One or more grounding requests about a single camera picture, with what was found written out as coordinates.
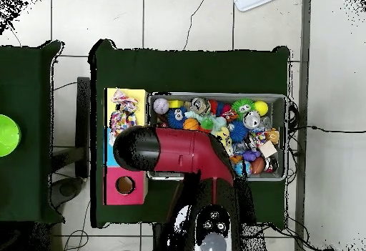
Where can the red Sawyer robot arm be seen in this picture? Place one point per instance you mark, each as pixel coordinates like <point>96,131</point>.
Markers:
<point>183,151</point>

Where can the wooden box with three holes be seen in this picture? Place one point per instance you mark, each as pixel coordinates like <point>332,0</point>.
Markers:
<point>128,196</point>

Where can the small orange basketball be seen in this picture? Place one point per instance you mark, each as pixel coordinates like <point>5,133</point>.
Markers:
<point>190,123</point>

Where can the blue spiky ball with eyes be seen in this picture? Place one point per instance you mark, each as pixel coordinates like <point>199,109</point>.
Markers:
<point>175,116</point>

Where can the crushed silver drink can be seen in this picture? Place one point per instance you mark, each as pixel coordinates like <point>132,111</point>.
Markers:
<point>200,105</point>

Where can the white baseball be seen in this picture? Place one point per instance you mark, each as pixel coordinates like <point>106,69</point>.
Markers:
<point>161,106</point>

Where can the green spiky ball with eyes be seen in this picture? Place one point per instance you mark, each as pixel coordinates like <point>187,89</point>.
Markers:
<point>243,106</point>

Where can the globe print ball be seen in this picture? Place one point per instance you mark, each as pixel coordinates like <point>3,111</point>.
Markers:
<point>243,169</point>

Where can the yellow foam ball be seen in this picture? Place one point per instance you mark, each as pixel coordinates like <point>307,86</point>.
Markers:
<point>260,108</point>

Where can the black stand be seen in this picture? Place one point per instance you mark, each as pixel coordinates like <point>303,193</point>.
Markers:
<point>83,113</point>

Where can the side table with green cloth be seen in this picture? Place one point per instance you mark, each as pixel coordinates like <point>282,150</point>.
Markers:
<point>25,90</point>

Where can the bright green bowl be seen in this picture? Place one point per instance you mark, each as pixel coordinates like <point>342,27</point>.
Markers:
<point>8,135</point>

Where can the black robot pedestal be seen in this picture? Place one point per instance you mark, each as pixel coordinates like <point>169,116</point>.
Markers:
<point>158,242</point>

